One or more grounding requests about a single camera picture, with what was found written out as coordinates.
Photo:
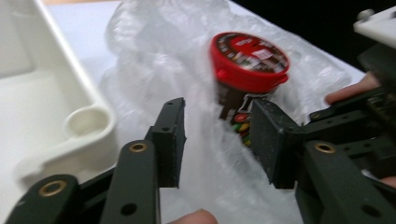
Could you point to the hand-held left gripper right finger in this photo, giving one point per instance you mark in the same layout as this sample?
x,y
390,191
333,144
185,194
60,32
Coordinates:
x,y
274,140

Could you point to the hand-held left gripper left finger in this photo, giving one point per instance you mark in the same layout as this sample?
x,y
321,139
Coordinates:
x,y
169,137

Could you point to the red lidded candy jar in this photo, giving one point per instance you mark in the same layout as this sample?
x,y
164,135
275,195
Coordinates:
x,y
249,71

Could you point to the clear plastic bag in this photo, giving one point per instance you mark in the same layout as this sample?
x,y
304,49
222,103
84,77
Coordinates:
x,y
174,46

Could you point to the white plastic bin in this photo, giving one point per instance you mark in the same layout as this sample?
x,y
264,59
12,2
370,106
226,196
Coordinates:
x,y
37,102

